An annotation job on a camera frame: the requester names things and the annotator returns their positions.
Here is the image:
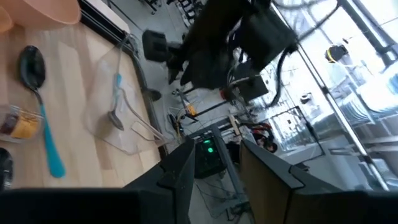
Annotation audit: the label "peach plastic bowl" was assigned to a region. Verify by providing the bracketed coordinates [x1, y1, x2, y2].
[0, 0, 83, 34]

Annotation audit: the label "black ceiling device yellow cable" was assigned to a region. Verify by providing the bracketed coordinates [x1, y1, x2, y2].
[324, 44, 349, 64]

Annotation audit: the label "clear empty plastic container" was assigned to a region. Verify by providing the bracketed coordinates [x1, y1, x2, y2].
[80, 45, 171, 156]

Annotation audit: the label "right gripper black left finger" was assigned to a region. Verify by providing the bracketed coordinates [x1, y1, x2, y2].
[123, 138, 197, 224]

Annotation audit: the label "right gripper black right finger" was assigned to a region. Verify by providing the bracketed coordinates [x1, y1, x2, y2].
[238, 138, 369, 224]

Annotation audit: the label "black spoon blue handle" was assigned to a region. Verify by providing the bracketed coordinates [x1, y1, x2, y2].
[106, 46, 126, 132]
[17, 44, 67, 179]

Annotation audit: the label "black computer green lights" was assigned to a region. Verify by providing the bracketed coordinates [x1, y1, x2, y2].
[193, 136, 228, 180]

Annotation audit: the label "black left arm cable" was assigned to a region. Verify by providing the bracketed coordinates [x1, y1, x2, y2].
[268, 43, 300, 109]

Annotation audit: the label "small glass spice jar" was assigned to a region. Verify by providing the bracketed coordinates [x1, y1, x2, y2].
[0, 103, 44, 145]

